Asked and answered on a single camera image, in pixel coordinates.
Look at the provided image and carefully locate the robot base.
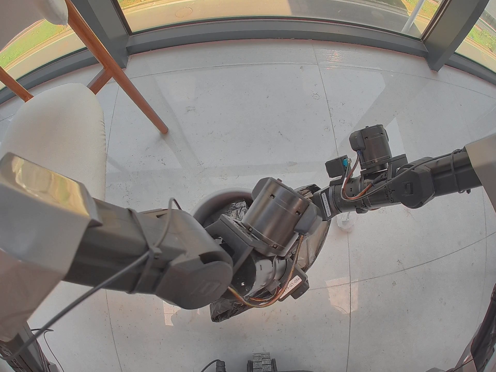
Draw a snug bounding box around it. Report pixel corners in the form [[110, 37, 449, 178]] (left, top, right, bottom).
[[205, 350, 279, 372]]

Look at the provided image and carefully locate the black cable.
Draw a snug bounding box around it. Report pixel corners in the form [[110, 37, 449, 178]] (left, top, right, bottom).
[[0, 197, 183, 367]]

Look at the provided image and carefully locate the window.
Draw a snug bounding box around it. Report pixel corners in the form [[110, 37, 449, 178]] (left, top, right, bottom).
[[0, 0, 496, 105]]

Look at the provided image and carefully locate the white cushioned wooden chair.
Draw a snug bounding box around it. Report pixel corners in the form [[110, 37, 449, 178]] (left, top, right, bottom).
[[0, 0, 169, 208]]

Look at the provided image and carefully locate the black plastic bag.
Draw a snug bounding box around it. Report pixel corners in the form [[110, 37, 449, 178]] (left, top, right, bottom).
[[208, 184, 332, 323]]

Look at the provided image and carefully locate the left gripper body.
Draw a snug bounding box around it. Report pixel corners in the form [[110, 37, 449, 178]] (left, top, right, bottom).
[[232, 251, 311, 306]]

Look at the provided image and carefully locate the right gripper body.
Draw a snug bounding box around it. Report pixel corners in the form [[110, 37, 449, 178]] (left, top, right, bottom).
[[309, 177, 375, 221]]

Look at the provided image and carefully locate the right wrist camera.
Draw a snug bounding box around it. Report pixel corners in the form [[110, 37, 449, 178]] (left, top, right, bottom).
[[325, 155, 348, 187]]

